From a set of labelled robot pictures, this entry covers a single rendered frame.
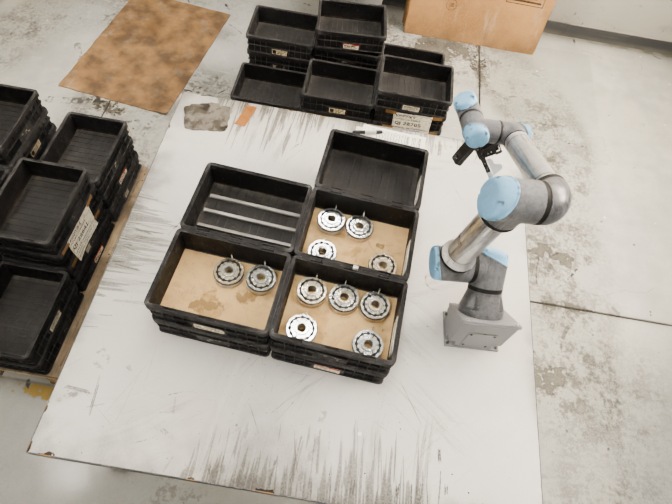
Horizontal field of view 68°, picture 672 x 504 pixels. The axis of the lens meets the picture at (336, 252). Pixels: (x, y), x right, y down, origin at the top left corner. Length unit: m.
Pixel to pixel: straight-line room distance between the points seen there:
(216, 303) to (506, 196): 0.98
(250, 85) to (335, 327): 1.90
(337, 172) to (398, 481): 1.14
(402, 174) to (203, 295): 0.92
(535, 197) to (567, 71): 3.08
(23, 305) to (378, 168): 1.65
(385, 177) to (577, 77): 2.57
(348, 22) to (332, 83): 0.43
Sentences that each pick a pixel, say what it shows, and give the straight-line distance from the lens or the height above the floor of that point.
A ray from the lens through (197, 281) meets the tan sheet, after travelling 1.78.
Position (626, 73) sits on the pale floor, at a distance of 4.63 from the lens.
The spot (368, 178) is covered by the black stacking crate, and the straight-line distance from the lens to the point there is 2.03.
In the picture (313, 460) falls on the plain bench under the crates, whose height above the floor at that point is 0.70.
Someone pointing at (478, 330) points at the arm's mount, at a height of 0.86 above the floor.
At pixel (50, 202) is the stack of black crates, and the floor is 0.49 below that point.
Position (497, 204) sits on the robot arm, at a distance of 1.31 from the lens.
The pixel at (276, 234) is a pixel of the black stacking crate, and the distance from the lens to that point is 1.85.
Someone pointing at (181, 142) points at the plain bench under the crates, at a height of 0.70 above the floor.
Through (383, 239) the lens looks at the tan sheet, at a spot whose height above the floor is 0.83.
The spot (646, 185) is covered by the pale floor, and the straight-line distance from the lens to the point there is 3.86.
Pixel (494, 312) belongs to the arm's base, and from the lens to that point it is 1.75.
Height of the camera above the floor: 2.39
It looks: 59 degrees down
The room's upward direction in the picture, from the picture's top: 10 degrees clockwise
